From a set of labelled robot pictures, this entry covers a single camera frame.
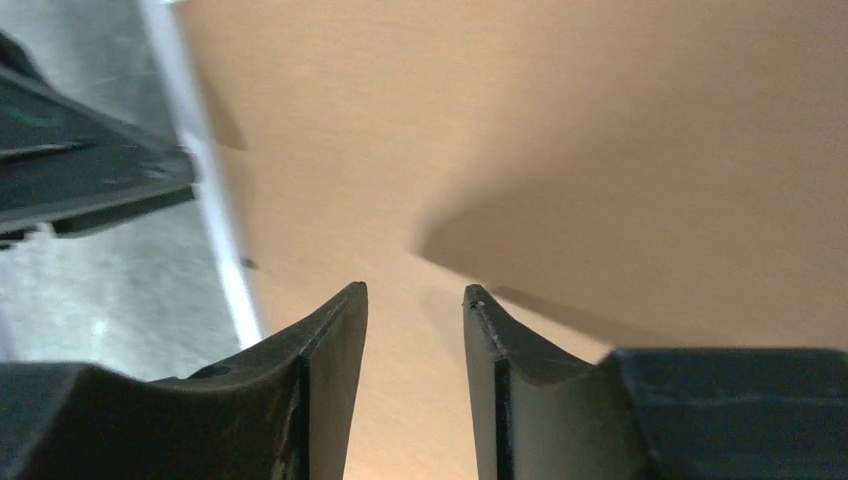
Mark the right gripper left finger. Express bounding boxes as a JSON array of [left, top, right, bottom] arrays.
[[1, 282, 368, 479]]

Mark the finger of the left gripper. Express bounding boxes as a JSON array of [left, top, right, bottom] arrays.
[[1, 35, 196, 250]]

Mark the brown backing board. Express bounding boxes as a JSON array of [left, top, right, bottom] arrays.
[[177, 1, 847, 479]]

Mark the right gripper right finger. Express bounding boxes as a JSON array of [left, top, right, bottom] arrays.
[[463, 285, 847, 479]]

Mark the white picture frame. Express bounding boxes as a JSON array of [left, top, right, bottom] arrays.
[[139, 0, 265, 349]]

